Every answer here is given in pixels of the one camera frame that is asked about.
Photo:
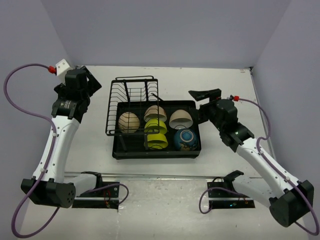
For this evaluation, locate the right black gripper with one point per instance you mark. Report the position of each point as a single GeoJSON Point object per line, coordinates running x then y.
{"type": "Point", "coordinates": [214, 95]}

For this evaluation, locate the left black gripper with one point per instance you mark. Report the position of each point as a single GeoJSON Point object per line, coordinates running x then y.
{"type": "Point", "coordinates": [93, 85]}

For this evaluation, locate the beige white bowl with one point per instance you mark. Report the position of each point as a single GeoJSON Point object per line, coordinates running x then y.
{"type": "Point", "coordinates": [180, 119]}
{"type": "Point", "coordinates": [155, 112]}

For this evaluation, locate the yellow green bowl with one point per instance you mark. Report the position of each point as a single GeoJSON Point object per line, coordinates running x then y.
{"type": "Point", "coordinates": [156, 141]}
{"type": "Point", "coordinates": [155, 126]}

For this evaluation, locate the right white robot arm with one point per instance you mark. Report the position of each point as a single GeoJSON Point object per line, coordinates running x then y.
{"type": "Point", "coordinates": [287, 198]}

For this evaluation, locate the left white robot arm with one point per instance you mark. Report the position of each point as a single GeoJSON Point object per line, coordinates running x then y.
{"type": "Point", "coordinates": [46, 186]}

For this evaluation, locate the blue patterned bowl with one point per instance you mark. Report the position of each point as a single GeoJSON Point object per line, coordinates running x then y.
{"type": "Point", "coordinates": [185, 139]}

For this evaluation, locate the wooden bowl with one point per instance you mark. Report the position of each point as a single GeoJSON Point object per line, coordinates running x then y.
{"type": "Point", "coordinates": [128, 122]}

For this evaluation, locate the black drip tray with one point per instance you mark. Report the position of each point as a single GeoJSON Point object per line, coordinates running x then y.
{"type": "Point", "coordinates": [132, 145]}

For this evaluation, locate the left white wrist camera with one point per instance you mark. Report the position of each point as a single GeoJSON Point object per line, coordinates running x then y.
{"type": "Point", "coordinates": [62, 67]}

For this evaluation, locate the black wire dish rack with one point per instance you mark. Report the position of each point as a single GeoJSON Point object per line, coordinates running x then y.
{"type": "Point", "coordinates": [129, 98]}

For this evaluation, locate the metal rail strip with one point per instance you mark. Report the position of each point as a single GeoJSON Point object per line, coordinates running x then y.
{"type": "Point", "coordinates": [153, 177]}

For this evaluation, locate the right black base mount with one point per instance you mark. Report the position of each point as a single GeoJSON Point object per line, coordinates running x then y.
{"type": "Point", "coordinates": [221, 199]}

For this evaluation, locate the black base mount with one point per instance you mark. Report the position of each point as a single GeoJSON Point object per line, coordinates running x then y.
{"type": "Point", "coordinates": [221, 199]}
{"type": "Point", "coordinates": [107, 198]}

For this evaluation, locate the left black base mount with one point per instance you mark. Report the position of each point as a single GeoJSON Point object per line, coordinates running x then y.
{"type": "Point", "coordinates": [107, 198]}

